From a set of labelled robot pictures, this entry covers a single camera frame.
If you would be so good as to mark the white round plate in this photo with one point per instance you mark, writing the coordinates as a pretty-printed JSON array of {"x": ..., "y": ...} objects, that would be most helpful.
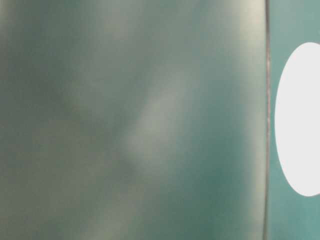
[{"x": 297, "y": 120}]

